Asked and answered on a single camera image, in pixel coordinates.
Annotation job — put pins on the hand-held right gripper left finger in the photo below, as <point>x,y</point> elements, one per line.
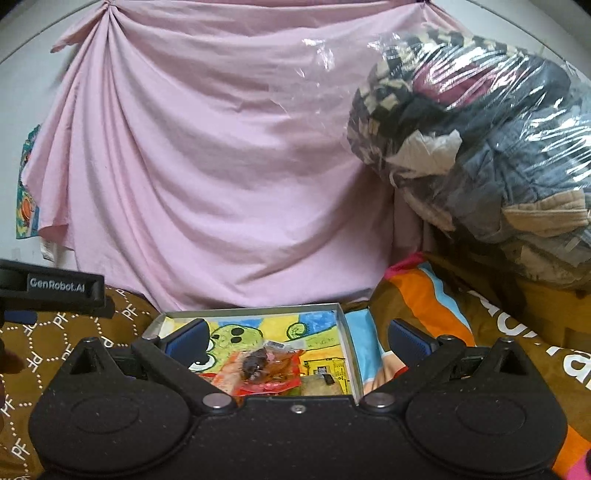
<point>191,340</point>

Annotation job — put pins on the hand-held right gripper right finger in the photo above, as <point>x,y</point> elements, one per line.
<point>408,341</point>

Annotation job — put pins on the grey shallow box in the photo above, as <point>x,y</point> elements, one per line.
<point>344,332</point>

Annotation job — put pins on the red snack packet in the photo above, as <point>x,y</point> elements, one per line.
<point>272,390</point>

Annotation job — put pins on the round pastry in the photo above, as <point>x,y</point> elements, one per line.
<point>316,387</point>

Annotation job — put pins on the person's left hand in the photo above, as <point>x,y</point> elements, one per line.
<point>11,362</point>

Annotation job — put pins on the brown patterned blanket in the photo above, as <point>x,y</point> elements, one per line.
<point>46,332</point>

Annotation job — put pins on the colourful cartoon blanket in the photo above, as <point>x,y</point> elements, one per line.
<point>438,295</point>

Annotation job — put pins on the cartoon frog lining sheet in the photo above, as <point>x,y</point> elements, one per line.
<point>277,327</point>

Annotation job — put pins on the pink hanging cloth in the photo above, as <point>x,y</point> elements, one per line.
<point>207,161</point>

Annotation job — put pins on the clear bag of clothes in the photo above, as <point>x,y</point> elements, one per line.
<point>485,138</point>

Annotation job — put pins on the cartoon wall poster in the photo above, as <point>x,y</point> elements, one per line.
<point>27,203</point>

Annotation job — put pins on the wooden bed frame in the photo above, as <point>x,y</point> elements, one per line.
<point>554,314</point>

